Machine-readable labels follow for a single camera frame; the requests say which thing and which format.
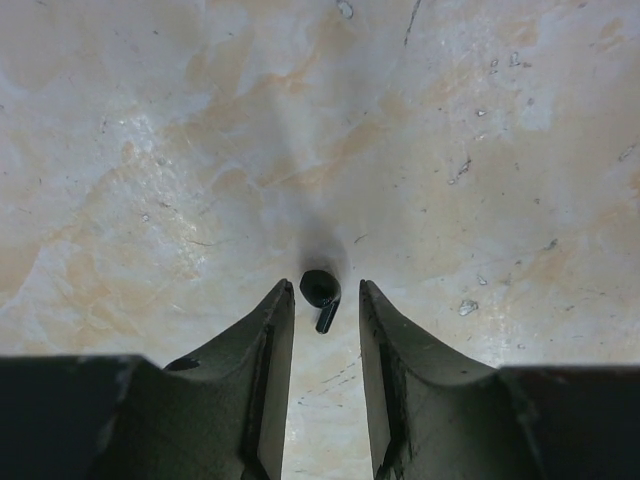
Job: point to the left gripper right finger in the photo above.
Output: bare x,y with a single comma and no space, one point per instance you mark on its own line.
434,413

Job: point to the black earbud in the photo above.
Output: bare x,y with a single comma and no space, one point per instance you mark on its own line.
323,291

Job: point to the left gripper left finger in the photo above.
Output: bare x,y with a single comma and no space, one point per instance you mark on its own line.
218,412

